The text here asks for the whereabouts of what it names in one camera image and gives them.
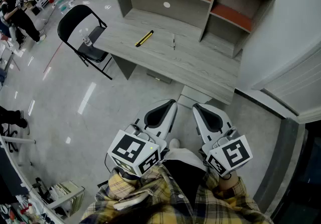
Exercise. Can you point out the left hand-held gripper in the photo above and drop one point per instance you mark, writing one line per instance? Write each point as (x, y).
(130, 150)

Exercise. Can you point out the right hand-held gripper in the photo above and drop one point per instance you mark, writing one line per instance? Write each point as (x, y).
(233, 155)

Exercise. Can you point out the black pen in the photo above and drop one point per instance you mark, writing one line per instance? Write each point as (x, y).
(174, 44)

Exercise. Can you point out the yellow black utility knife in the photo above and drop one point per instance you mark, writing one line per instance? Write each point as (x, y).
(144, 39)

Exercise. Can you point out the person's right forearm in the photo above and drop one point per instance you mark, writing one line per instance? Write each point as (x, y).
(228, 182)

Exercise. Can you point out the person's left forearm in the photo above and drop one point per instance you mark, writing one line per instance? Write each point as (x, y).
(130, 187)

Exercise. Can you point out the person's white shoe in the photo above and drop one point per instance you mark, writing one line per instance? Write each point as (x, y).
(174, 143)

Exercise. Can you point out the dark grey box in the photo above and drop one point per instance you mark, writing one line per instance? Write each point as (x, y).
(160, 77)

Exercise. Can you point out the person's legs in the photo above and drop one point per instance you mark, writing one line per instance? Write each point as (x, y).
(183, 154)

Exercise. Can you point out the grey wooden desk with shelves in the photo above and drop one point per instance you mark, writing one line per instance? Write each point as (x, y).
(163, 62)

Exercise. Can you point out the person's torso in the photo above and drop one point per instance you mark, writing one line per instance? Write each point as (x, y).
(185, 182)

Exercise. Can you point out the black wrist watch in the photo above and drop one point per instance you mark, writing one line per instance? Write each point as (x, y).
(129, 175)

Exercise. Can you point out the clear plastic water bottle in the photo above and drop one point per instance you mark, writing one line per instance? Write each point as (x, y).
(87, 41)

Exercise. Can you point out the grey wooden shelf unit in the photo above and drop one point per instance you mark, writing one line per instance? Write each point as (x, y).
(175, 9)

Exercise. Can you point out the dark glass door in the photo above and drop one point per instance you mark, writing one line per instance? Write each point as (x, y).
(306, 180)

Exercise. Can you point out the white file rack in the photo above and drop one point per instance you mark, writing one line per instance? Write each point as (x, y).
(67, 193)

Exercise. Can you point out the red floor tape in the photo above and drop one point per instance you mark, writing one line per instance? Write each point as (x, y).
(52, 57)

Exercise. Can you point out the black folding chair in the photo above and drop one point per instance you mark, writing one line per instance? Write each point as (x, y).
(70, 20)

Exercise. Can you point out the scattered paper litter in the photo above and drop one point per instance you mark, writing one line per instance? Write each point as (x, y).
(66, 4)

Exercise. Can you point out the cluttered white worktable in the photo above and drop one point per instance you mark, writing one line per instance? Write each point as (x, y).
(15, 193)

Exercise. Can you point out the grey drawer pedestal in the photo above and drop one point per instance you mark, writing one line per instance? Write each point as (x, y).
(193, 95)

